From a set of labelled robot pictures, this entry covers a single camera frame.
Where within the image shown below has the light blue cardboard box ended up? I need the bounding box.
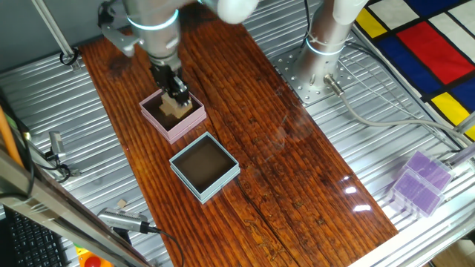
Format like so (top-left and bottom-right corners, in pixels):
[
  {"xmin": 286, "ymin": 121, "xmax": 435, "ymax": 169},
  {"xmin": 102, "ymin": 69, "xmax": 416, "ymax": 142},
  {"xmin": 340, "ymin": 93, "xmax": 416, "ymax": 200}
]
[{"xmin": 168, "ymin": 131, "xmax": 241, "ymax": 205}]

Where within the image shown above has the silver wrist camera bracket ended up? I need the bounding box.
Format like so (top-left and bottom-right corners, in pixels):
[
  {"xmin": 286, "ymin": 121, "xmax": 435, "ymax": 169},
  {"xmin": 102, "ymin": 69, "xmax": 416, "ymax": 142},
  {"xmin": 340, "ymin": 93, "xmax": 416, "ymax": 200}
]
[{"xmin": 98, "ymin": 3, "xmax": 144, "ymax": 59}]

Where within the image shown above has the aluminium frame bar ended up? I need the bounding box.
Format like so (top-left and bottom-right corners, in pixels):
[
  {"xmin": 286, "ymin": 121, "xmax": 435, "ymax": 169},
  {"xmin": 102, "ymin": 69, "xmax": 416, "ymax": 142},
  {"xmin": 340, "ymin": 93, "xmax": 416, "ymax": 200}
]
[{"xmin": 0, "ymin": 148, "xmax": 153, "ymax": 267}]

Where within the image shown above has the large wooden cube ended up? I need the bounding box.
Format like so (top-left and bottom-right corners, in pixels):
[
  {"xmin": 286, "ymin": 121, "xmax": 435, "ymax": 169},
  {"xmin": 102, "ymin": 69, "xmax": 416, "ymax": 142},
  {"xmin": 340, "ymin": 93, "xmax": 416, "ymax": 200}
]
[{"xmin": 162, "ymin": 93, "xmax": 194, "ymax": 120}]

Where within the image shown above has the black keyboard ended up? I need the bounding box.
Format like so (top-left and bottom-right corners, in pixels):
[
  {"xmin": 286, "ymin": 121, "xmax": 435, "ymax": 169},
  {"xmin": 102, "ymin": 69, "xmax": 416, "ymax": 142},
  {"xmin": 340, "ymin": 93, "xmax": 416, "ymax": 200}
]
[{"xmin": 3, "ymin": 207, "xmax": 71, "ymax": 267}]

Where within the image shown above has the ribbed silver camera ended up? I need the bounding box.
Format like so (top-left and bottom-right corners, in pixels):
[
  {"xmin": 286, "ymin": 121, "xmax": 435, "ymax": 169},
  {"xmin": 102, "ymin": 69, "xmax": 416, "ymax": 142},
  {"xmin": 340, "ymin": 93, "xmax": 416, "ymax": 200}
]
[{"xmin": 96, "ymin": 207, "xmax": 150, "ymax": 234}]

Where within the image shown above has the clear purple plastic case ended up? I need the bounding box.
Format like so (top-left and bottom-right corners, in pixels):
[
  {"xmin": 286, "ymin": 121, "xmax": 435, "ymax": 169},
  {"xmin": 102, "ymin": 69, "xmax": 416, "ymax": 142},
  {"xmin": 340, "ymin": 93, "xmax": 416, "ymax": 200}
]
[
  {"xmin": 402, "ymin": 150, "xmax": 456, "ymax": 194},
  {"xmin": 387, "ymin": 168, "xmax": 445, "ymax": 219}
]

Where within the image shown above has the small silver camera on mount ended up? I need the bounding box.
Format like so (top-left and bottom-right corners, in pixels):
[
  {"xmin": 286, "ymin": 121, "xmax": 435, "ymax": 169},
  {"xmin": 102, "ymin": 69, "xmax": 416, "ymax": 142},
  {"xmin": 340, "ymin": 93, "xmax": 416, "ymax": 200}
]
[{"xmin": 47, "ymin": 131, "xmax": 71, "ymax": 175}]

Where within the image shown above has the aluminium edge rail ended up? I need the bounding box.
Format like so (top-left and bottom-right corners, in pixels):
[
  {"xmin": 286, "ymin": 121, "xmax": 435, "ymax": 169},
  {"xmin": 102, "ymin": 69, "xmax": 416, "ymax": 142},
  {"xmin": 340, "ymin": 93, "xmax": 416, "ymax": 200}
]
[{"xmin": 348, "ymin": 185, "xmax": 475, "ymax": 267}]

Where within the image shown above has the glossy wood-grain board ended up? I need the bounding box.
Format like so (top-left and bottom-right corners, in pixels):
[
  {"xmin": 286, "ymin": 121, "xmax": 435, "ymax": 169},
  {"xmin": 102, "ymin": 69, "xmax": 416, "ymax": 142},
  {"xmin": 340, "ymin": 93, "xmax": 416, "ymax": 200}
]
[{"xmin": 79, "ymin": 3, "xmax": 399, "ymax": 267}]

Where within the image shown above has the colour block patterned cloth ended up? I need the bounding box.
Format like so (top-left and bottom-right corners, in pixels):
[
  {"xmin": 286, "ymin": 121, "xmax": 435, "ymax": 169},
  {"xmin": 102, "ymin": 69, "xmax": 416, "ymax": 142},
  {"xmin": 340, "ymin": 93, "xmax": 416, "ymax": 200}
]
[{"xmin": 352, "ymin": 0, "xmax": 475, "ymax": 142}]

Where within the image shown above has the orange pole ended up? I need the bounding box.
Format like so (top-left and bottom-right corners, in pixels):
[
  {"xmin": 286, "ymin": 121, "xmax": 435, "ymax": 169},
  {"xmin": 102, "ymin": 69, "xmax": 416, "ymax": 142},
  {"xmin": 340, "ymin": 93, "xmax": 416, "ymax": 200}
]
[{"xmin": 0, "ymin": 105, "xmax": 24, "ymax": 168}]

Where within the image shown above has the thin metal pole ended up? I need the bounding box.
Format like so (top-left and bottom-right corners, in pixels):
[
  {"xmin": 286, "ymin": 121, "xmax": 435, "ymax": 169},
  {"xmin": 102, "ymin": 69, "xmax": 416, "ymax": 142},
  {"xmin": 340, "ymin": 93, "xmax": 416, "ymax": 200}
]
[{"xmin": 31, "ymin": 0, "xmax": 82, "ymax": 71}]

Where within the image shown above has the black cable bundle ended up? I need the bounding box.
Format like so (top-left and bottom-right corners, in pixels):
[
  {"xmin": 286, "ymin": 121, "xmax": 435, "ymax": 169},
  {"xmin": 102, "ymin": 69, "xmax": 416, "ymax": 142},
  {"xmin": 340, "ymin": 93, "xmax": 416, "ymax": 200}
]
[{"xmin": 302, "ymin": 0, "xmax": 315, "ymax": 42}]

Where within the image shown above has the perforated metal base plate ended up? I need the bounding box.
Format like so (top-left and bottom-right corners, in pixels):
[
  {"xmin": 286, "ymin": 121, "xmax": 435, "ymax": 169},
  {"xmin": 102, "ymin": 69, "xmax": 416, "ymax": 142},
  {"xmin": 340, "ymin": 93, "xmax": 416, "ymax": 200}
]
[{"xmin": 272, "ymin": 46, "xmax": 357, "ymax": 107}]

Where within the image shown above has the pink cardboard box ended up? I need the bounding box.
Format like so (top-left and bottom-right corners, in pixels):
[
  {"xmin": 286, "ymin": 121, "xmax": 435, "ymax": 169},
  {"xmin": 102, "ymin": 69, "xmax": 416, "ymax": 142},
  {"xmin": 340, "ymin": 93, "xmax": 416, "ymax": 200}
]
[{"xmin": 139, "ymin": 88, "xmax": 208, "ymax": 145}]

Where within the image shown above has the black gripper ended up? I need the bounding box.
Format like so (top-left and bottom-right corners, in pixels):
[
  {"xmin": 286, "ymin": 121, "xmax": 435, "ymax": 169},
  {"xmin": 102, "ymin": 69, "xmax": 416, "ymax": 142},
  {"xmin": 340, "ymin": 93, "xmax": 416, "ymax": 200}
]
[{"xmin": 150, "ymin": 61, "xmax": 192, "ymax": 108}]

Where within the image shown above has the black cable tie loop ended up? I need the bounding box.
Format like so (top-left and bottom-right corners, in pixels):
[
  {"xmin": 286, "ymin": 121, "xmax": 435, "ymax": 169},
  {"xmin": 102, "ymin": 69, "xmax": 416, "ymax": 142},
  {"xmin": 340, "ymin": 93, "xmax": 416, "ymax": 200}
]
[{"xmin": 59, "ymin": 47, "xmax": 81, "ymax": 67}]

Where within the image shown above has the black camera cable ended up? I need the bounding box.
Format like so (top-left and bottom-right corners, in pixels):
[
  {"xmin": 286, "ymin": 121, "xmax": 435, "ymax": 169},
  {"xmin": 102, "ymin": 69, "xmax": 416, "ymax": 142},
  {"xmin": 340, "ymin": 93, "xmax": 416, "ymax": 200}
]
[{"xmin": 147, "ymin": 225, "xmax": 186, "ymax": 267}]

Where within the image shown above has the thick grey cable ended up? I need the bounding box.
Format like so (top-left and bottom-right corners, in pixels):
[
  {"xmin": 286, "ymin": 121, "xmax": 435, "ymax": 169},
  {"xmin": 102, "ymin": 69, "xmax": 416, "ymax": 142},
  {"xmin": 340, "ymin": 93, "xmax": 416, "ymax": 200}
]
[{"xmin": 323, "ymin": 73, "xmax": 475, "ymax": 145}]

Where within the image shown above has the red emergency stop button box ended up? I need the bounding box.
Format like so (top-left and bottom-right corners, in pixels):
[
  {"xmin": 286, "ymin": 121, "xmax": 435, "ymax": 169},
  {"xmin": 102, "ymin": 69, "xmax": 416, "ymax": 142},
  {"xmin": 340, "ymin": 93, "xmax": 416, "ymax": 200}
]
[{"xmin": 73, "ymin": 244, "xmax": 114, "ymax": 267}]

